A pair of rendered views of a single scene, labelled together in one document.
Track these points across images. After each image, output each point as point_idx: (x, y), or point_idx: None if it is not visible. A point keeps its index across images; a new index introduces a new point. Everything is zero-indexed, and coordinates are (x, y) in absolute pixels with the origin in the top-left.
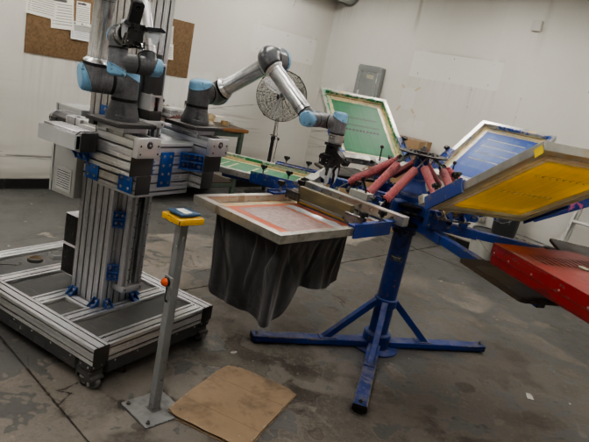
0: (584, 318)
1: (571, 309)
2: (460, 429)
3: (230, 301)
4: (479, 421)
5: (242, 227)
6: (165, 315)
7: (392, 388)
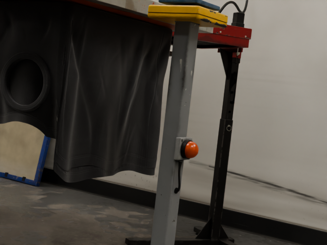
0: (243, 45)
1: (232, 42)
2: (38, 241)
3: (103, 170)
4: (16, 232)
5: (121, 30)
6: (172, 219)
7: None
